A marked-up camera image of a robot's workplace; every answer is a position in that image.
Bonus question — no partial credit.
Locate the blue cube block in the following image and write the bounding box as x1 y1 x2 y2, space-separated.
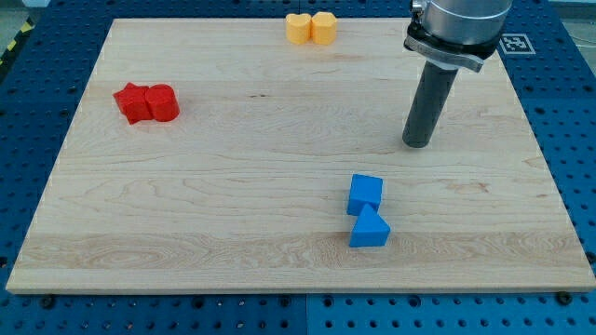
346 174 383 216

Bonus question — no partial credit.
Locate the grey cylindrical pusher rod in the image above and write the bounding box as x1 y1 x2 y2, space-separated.
402 61 458 148

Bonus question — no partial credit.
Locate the blue triangle block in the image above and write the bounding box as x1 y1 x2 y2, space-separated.
349 205 391 248

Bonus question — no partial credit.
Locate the light wooden board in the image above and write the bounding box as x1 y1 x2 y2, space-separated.
7 19 595 294

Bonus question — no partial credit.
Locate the black bolt front left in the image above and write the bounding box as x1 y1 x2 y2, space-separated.
38 295 56 310

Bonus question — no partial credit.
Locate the black bolt front right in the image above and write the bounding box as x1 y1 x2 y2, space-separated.
555 291 573 306

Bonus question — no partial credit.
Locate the red star block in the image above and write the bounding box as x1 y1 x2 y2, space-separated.
113 83 153 125

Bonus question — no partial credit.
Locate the black bolt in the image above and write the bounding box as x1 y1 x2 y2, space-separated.
38 295 56 310
555 291 573 306

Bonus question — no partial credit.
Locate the red cylinder block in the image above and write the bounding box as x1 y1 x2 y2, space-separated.
144 84 180 122

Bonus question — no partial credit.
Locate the white fiducial marker tag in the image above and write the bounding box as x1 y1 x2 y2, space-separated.
499 33 535 55

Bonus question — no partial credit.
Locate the yellow hexagon block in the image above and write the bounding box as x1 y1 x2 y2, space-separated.
311 11 337 45

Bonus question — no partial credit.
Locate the yellow heart block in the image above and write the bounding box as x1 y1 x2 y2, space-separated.
285 13 311 45

